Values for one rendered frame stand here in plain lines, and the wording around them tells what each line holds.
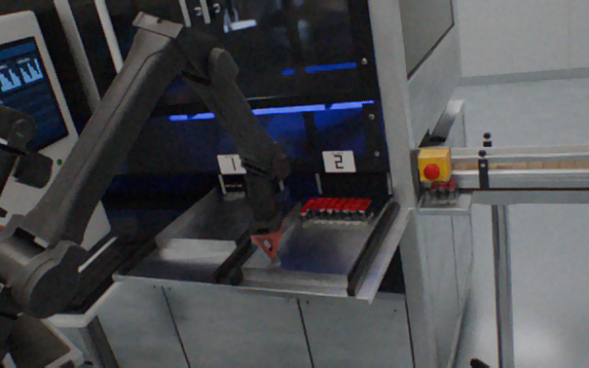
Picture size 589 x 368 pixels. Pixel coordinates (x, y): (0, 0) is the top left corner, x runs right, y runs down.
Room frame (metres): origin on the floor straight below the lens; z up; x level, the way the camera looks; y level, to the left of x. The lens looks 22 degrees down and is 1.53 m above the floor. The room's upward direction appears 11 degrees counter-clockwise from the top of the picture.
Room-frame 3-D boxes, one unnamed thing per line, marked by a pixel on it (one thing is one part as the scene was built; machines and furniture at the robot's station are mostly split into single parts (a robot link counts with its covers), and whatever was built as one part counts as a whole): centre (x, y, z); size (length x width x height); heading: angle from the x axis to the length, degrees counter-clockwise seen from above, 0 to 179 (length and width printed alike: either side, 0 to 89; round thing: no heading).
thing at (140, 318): (2.17, 0.41, 0.44); 2.06 x 1.00 x 0.88; 63
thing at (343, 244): (1.17, -0.02, 0.90); 0.34 x 0.26 x 0.04; 152
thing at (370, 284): (1.28, 0.11, 0.87); 0.70 x 0.48 x 0.02; 63
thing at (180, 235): (1.42, 0.23, 0.90); 0.34 x 0.26 x 0.04; 153
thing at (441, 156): (1.26, -0.35, 1.00); 0.08 x 0.07 x 0.07; 153
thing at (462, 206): (1.29, -0.38, 0.87); 0.14 x 0.13 x 0.02; 153
